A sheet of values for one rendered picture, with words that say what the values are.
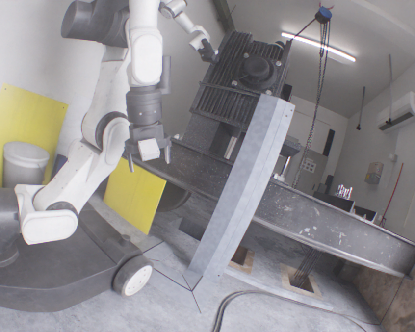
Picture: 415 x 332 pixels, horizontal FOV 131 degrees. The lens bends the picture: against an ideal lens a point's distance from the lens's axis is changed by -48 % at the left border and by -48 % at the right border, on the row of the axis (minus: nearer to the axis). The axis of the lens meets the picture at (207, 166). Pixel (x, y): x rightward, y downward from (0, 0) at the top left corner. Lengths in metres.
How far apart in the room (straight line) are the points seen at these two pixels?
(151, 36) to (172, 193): 1.29
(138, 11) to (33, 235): 0.62
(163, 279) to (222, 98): 1.08
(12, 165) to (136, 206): 0.83
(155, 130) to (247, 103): 0.77
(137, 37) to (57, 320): 0.82
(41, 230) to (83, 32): 0.56
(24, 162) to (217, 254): 1.06
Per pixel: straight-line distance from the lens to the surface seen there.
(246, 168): 0.89
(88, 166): 0.63
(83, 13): 0.56
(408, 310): 1.74
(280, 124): 0.93
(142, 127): 0.44
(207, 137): 1.12
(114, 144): 0.60
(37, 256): 0.69
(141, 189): 1.24
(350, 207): 1.16
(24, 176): 1.01
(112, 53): 0.73
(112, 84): 0.60
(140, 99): 0.41
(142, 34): 0.41
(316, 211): 1.11
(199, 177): 1.12
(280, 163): 4.13
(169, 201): 1.54
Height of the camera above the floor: 0.65
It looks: 3 degrees down
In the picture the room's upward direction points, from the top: 22 degrees clockwise
